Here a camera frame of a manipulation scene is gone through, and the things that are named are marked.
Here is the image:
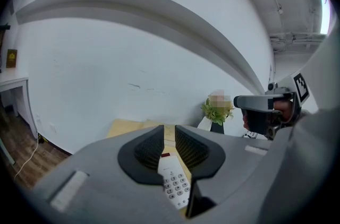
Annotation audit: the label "white vase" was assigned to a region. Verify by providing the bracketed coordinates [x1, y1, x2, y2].
[197, 116, 213, 131]

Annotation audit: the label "pink flower bouquet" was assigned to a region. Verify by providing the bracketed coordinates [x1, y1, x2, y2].
[201, 89, 236, 126]

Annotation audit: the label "white floor cable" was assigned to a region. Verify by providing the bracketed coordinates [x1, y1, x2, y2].
[13, 137, 40, 181]

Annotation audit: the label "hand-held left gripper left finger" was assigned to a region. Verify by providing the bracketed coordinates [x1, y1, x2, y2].
[31, 124, 181, 224]

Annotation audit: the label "white printed tag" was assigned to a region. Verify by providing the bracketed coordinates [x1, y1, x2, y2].
[244, 130, 260, 140]

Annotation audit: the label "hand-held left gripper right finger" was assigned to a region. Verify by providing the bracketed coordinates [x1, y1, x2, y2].
[175, 125, 274, 218]

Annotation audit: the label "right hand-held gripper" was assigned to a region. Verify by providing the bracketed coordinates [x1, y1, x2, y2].
[233, 73, 310, 141]

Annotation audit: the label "white ceiling pipes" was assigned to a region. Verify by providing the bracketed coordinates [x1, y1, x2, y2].
[269, 33, 326, 53]

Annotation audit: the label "white telephone base with keypad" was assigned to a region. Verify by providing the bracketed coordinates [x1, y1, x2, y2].
[157, 153, 192, 210]

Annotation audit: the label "person's right hand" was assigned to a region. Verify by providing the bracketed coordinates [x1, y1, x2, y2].
[273, 100, 293, 122]

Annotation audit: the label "brown plaque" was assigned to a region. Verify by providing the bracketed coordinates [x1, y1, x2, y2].
[6, 49, 18, 69]

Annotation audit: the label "white desk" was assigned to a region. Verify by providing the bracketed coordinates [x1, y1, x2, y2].
[0, 68, 38, 139]

